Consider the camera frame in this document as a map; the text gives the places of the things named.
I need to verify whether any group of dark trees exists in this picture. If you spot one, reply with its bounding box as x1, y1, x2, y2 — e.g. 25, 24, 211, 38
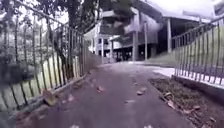
33, 0, 134, 64

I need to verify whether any pale concrete building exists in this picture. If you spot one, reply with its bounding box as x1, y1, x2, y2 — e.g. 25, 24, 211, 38
83, 0, 224, 64

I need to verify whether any grass slope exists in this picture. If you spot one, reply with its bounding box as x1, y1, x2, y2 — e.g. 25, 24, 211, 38
146, 31, 224, 68

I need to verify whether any green grass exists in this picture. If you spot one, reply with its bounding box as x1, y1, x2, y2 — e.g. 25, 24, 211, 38
0, 54, 81, 111

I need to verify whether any metal railing fence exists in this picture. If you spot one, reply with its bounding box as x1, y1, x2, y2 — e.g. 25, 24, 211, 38
0, 0, 103, 118
171, 16, 224, 86

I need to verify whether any reddish grey asphalt path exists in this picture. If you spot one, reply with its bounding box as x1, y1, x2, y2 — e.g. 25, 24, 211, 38
14, 61, 201, 128

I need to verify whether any grey concrete fence base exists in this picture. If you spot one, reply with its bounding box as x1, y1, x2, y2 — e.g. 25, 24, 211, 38
171, 74, 224, 99

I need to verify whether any leaf-littered ground strip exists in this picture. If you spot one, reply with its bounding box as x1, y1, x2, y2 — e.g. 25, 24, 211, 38
148, 77, 224, 128

